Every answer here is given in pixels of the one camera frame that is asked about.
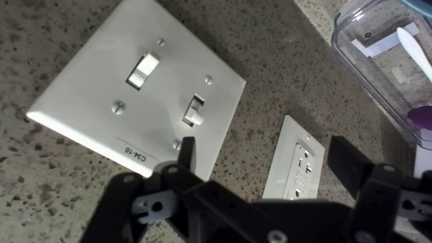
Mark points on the white gfci outlet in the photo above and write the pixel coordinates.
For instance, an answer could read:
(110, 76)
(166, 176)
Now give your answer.
(297, 162)

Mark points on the left toggle switch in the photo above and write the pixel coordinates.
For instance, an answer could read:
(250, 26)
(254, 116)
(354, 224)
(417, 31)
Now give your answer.
(145, 66)

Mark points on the right toggle switch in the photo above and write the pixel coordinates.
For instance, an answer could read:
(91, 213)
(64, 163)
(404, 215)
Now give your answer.
(193, 115)

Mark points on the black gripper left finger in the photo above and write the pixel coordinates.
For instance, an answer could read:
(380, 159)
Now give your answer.
(130, 203)

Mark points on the toggle switch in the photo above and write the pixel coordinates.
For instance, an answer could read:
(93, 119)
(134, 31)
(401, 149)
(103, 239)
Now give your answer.
(193, 115)
(145, 66)

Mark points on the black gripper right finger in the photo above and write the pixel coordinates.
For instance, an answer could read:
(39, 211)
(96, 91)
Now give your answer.
(382, 194)

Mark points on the white double light switch plate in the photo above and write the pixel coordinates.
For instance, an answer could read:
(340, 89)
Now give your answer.
(91, 103)

